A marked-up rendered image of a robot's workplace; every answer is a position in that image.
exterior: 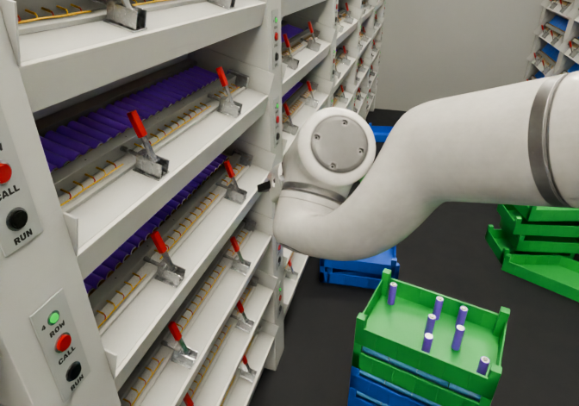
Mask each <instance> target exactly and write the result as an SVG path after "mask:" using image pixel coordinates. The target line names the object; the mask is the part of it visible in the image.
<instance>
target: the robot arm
mask: <svg viewBox="0 0 579 406"><path fill-rule="evenodd" d="M375 156H376V141H375V137H374V134H373V132H372V130H371V128H370V126H369V125H368V123H367V122H366V121H365V120H364V119H363V118H362V117H361V116H360V115H358V114H357V113H355V112H353V111H351V110H349V109H344V108H339V107H331V108H325V109H321V110H319V111H317V112H315V113H313V114H312V115H311V116H310V117H309V118H308V119H307V120H306V121H305V122H304V123H303V125H302V127H301V129H300V130H299V132H298V134H297V135H296V137H295V139H294V140H293V142H292V143H291V145H290V147H289V149H288V151H287V152H286V154H285V155H284V157H283V162H281V163H279V164H278V165H276V166H274V167H273V168H272V169H271V170H270V172H269V173H268V176H267V178H268V180H270V181H267V182H264V183H262V184H258V185H257V187H258V192H267V191H269V194H270V199H271V201H272V202H274V203H277V207H276V211H275V215H274V219H273V235H274V237H275V239H276V241H277V242H278V243H279V244H280V245H281V246H283V247H284V248H287V249H289V250H290V251H293V252H296V253H301V254H303V255H306V256H307V255H308V256H311V257H316V258H320V259H329V260H338V261H351V260H359V259H367V258H370V257H373V256H376V255H378V254H380V253H383V252H385V251H387V250H389V249H390V248H392V247H394V246H396V245H397V244H398V243H400V242H401V241H403V240H404V239H405V238H407V237H408V236H409V235H410V234H411V233H413V232H414V231H415V229H417V228H418V227H419V226H420V225H421V223H423V222H424V221H425V220H426V219H427V218H428V217H429V216H430V215H431V214H432V213H433V212H434V210H435V209H436V208H438V206H440V204H442V203H444V202H467V203H497V204H512V205H527V206H542V207H558V208H576V209H579V71H577V72H569V73H565V74H560V75H556V76H551V77H547V78H539V79H534V80H530V81H526V82H521V83H517V84H509V85H505V86H501V87H496V88H492V89H487V90H483V91H475V92H471V93H466V94H462V95H457V96H453V97H445V98H440V99H436V100H432V101H429V102H426V103H422V104H420V105H418V106H416V107H413V108H412V109H410V110H409V111H408V112H406V113H405V114H404V115H403V116H402V117H401V118H400V119H399V120H398V122H397V123H396V124H395V126H394V127H393V128H392V130H391V131H390V133H389V136H388V137H387V139H386V141H385V142H384V144H383V147H382V149H381V151H380V152H379V154H378V155H377V158H376V159H375ZM374 159H375V161H374ZM373 162H374V163H373ZM366 173H367V174H366ZM365 174H366V175H365ZM364 175H365V177H364V178H363V180H362V181H361V183H360V184H359V186H358V187H357V189H356V190H355V191H354V192H353V193H352V194H351V195H350V196H349V197H348V194H349V192H350V190H351V187H352V186H353V184H354V183H355V182H357V181H359V179H361V178H362V177H363V176H364ZM347 197H348V198H347Z"/></svg>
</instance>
